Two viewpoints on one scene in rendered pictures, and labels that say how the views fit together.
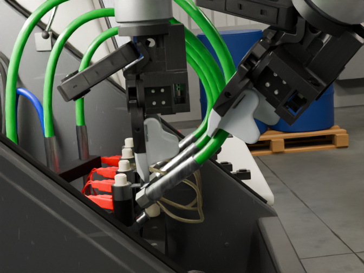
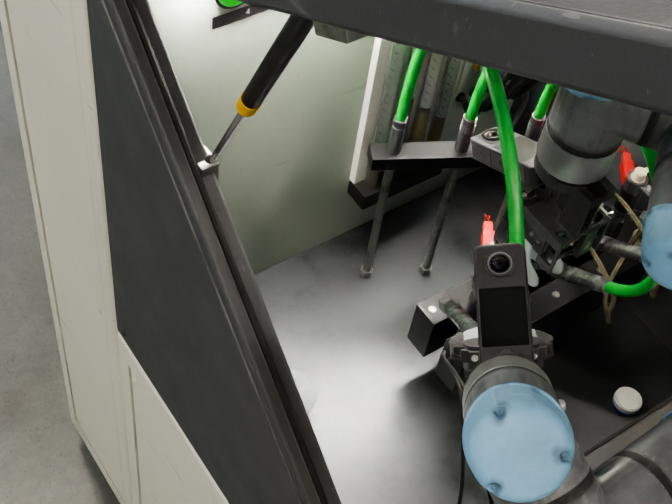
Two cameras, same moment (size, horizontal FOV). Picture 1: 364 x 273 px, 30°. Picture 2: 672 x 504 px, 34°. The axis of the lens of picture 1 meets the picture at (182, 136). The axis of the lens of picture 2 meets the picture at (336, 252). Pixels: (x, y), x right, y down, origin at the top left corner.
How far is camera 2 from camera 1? 0.88 m
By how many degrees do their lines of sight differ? 56
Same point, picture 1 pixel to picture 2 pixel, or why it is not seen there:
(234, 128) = not seen: hidden behind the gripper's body
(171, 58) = (567, 216)
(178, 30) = (583, 202)
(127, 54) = (527, 176)
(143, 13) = (548, 165)
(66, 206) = (236, 329)
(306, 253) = not seen: outside the picture
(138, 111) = (505, 230)
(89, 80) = (492, 162)
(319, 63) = not seen: hidden behind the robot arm
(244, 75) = (454, 354)
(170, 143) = (531, 274)
